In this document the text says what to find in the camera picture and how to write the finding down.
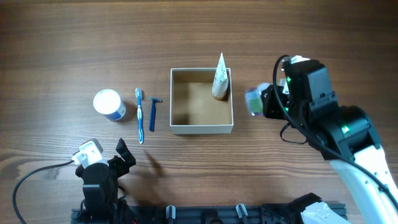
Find black right camera cable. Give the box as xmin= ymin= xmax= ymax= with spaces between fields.
xmin=272 ymin=54 xmax=398 ymax=212

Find white cardboard box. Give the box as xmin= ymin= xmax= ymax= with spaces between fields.
xmin=170 ymin=68 xmax=234 ymax=135

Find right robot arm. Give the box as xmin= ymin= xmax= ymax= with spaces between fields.
xmin=261 ymin=55 xmax=397 ymax=223

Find cotton swab tub blue label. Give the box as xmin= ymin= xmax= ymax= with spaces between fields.
xmin=93 ymin=89 xmax=126 ymax=121

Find black camera cable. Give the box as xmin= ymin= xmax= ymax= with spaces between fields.
xmin=12 ymin=160 xmax=75 ymax=224
xmin=272 ymin=54 xmax=398 ymax=212

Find white cream tube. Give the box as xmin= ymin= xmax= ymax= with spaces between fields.
xmin=212 ymin=53 xmax=228 ymax=100

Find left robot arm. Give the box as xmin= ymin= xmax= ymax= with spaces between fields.
xmin=71 ymin=139 xmax=139 ymax=223

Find clear spray bottle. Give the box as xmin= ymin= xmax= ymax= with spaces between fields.
xmin=245 ymin=83 xmax=270 ymax=116

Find blue white toothbrush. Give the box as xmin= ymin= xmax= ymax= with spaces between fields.
xmin=135 ymin=88 xmax=144 ymax=144

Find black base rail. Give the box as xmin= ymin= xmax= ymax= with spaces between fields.
xmin=70 ymin=203 xmax=346 ymax=224

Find blue disposable razor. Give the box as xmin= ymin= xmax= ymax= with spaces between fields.
xmin=149 ymin=96 xmax=163 ymax=132

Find black left camera cable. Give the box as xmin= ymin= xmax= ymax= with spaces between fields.
xmin=12 ymin=160 xmax=75 ymax=224

